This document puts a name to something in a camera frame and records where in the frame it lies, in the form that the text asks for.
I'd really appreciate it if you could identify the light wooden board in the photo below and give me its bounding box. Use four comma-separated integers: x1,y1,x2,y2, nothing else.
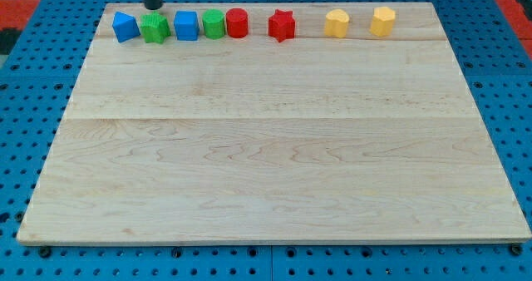
17,2,531,246

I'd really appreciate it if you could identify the red star block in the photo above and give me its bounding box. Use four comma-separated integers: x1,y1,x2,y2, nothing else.
268,9,296,42

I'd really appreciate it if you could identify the red cylinder block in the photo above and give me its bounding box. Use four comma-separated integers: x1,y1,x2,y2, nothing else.
225,7,249,38

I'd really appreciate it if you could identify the green cylinder block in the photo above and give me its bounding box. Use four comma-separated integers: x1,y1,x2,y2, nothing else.
202,9,225,39

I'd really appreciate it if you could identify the blue cube block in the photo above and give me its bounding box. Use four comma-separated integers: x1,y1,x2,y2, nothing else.
174,11,200,41

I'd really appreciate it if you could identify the green star block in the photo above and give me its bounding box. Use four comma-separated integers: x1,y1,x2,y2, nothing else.
140,12,171,44

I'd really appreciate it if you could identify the yellow hexagon block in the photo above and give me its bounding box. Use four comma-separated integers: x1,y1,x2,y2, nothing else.
370,7,396,37

